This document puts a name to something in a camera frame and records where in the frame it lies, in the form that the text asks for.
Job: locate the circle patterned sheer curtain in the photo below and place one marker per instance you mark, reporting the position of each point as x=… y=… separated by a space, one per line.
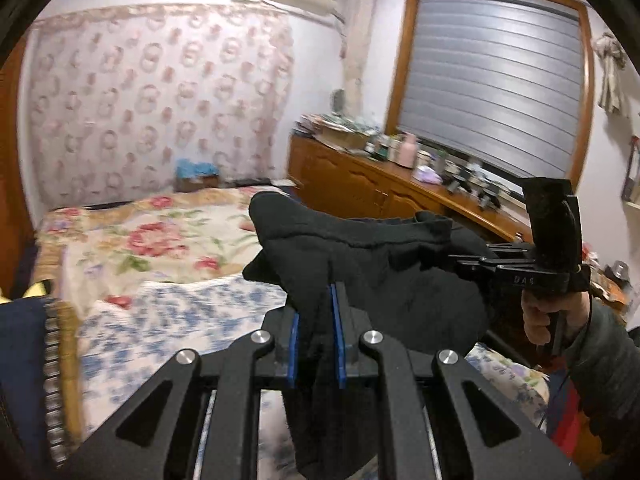
x=150 y=100

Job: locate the floral bedspread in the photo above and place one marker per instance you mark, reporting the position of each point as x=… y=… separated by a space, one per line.
x=150 y=240

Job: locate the navy zip jacket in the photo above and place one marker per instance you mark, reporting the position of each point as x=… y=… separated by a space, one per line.
x=25 y=375

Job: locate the blue cloth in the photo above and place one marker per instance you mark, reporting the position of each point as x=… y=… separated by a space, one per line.
x=195 y=167

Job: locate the wooden sideboard cabinet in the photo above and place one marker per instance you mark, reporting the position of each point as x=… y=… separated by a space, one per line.
x=350 y=180

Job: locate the red cloth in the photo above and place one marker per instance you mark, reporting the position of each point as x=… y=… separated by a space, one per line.
x=565 y=430

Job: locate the pink bottle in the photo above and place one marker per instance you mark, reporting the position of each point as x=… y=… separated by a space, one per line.
x=407 y=152

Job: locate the wooden window frame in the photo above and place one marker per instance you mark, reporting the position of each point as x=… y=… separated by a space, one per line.
x=400 y=60

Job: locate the grey window blind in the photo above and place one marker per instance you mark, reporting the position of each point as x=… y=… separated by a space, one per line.
x=490 y=80

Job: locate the yellow plush toy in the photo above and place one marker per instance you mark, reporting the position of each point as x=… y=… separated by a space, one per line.
x=40 y=290

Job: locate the person's right forearm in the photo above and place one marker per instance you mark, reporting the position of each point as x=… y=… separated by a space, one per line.
x=600 y=385

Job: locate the person's right hand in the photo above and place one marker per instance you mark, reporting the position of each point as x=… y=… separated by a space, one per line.
x=535 y=317

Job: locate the hanging beige cloth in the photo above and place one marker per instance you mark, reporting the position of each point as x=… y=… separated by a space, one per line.
x=610 y=75

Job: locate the purple cloth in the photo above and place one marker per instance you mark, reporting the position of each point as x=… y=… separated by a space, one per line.
x=427 y=175

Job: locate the cardboard box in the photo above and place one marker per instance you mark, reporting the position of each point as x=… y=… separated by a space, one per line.
x=342 y=137

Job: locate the metal cup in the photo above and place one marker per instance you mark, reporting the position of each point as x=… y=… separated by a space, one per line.
x=619 y=270

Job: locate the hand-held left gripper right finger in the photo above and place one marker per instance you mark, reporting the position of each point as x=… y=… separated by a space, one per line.
x=340 y=340

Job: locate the black printed t-shirt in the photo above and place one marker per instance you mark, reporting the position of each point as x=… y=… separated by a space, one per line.
x=390 y=280

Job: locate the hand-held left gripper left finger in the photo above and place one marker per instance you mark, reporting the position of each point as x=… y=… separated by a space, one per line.
x=295 y=350

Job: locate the tied beige curtain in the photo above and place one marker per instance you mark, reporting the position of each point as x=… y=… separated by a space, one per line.
x=357 y=50

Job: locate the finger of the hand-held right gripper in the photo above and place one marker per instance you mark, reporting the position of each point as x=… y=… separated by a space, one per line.
x=475 y=265
x=510 y=251

